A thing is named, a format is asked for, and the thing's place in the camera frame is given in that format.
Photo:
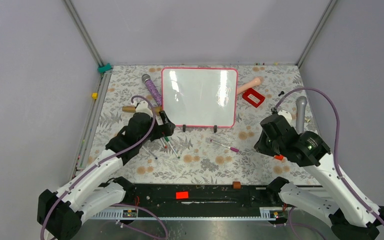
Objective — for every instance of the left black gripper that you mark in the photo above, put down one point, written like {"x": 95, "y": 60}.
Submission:
{"x": 163, "y": 130}

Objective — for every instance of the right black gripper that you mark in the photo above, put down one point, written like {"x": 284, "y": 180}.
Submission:
{"x": 260, "y": 146}

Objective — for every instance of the pink framed whiteboard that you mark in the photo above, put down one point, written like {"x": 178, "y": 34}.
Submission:
{"x": 200, "y": 96}

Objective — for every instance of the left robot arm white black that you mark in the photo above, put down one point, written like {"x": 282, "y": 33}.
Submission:
{"x": 63, "y": 212}

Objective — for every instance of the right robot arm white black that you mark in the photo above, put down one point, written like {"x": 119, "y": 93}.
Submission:
{"x": 349, "y": 213}

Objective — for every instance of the green capped marker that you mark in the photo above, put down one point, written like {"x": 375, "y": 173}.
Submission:
{"x": 172, "y": 147}

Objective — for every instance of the small red cone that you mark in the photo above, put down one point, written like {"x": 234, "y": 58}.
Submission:
{"x": 279, "y": 157}

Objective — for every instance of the red capped marker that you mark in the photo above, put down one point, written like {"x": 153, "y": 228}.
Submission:
{"x": 163, "y": 143}

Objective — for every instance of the pink capped marker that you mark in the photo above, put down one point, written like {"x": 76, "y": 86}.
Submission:
{"x": 233, "y": 149}

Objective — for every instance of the blue capped marker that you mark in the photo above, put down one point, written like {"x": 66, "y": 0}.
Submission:
{"x": 149, "y": 152}

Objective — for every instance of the purple glitter microphone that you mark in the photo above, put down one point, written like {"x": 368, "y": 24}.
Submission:
{"x": 152, "y": 89}

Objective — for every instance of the small brown block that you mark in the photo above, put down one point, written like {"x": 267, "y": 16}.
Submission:
{"x": 236, "y": 185}

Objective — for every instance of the floral patterned table mat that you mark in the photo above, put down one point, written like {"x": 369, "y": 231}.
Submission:
{"x": 201, "y": 161}

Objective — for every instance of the silver grey microphone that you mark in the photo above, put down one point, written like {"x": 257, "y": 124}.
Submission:
{"x": 301, "y": 104}

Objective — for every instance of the pink toy microphone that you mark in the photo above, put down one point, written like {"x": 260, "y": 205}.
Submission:
{"x": 256, "y": 81}

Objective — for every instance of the red tape label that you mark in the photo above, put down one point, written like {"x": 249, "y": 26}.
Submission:
{"x": 181, "y": 195}

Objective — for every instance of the small yellow cube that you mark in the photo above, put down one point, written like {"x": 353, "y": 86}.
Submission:
{"x": 94, "y": 95}

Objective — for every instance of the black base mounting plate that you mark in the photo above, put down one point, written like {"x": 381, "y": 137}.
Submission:
{"x": 160, "y": 198}

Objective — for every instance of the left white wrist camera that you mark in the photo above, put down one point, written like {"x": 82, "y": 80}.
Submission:
{"x": 143, "y": 107}

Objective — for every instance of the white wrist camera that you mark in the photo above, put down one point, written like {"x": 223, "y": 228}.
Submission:
{"x": 143, "y": 107}
{"x": 287, "y": 115}

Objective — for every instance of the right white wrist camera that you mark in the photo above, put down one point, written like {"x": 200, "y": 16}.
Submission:
{"x": 287, "y": 115}

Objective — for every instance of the red rectangular frame block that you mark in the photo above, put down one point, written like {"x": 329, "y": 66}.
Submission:
{"x": 253, "y": 97}

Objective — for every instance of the aluminium slotted rail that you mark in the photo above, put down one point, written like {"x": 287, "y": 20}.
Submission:
{"x": 256, "y": 214}

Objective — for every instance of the teal corner bracket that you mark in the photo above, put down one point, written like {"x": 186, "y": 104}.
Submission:
{"x": 104, "y": 68}

